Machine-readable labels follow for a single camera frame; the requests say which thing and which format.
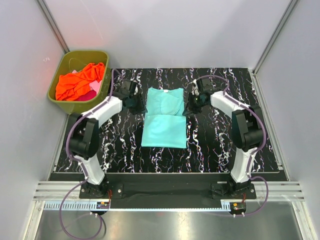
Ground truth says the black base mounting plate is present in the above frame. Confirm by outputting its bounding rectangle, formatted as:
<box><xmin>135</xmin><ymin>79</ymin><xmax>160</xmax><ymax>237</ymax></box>
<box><xmin>79</xmin><ymin>173</ymin><xmax>257</xmax><ymax>206</ymax></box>

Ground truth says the slotted aluminium rail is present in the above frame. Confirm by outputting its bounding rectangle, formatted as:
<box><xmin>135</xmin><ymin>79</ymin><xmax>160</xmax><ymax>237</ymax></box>
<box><xmin>44</xmin><ymin>200</ymin><xmax>231</xmax><ymax>212</ymax></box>

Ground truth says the turquoise t-shirt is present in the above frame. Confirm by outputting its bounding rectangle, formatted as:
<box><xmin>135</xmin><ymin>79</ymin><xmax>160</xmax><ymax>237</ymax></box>
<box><xmin>141</xmin><ymin>87</ymin><xmax>187</xmax><ymax>149</ymax></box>

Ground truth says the magenta t-shirt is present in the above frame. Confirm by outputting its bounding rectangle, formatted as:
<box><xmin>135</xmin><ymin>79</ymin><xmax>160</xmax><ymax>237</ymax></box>
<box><xmin>75</xmin><ymin>90</ymin><xmax>97</xmax><ymax>102</ymax></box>

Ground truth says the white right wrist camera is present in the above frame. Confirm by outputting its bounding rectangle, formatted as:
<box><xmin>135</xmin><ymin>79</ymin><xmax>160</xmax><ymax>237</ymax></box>
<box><xmin>191</xmin><ymin>79</ymin><xmax>200</xmax><ymax>96</ymax></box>

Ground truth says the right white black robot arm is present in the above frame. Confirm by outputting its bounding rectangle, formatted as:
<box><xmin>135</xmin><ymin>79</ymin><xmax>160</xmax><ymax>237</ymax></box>
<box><xmin>183</xmin><ymin>75</ymin><xmax>267</xmax><ymax>199</ymax></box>

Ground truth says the olive green plastic bin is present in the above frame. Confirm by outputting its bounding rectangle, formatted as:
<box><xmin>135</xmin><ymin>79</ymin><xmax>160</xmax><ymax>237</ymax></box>
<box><xmin>47</xmin><ymin>50</ymin><xmax>111</xmax><ymax>114</ymax></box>

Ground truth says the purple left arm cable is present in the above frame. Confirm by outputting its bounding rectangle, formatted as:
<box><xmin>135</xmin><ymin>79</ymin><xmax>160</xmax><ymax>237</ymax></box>
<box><xmin>58</xmin><ymin>68</ymin><xmax>123</xmax><ymax>239</ymax></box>

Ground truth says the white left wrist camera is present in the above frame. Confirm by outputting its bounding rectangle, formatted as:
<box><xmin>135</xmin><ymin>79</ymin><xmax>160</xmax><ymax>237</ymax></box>
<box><xmin>133</xmin><ymin>84</ymin><xmax>140</xmax><ymax>96</ymax></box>

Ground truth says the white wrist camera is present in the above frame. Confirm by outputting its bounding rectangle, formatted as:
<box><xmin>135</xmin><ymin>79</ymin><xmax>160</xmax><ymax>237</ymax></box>
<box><xmin>133</xmin><ymin>84</ymin><xmax>140</xmax><ymax>96</ymax></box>
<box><xmin>191</xmin><ymin>79</ymin><xmax>200</xmax><ymax>96</ymax></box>

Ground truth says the light pink t-shirt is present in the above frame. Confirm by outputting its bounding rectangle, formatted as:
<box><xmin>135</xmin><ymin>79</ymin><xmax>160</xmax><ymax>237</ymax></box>
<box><xmin>71</xmin><ymin>70</ymin><xmax>103</xmax><ymax>94</ymax></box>

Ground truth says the orange t-shirt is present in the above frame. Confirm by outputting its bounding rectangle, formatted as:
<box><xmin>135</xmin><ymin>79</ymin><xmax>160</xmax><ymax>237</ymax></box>
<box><xmin>55</xmin><ymin>62</ymin><xmax>106</xmax><ymax>101</ymax></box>

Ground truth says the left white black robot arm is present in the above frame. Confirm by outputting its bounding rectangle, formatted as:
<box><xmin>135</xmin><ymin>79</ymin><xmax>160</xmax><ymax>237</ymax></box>
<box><xmin>65</xmin><ymin>80</ymin><xmax>147</xmax><ymax>198</ymax></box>

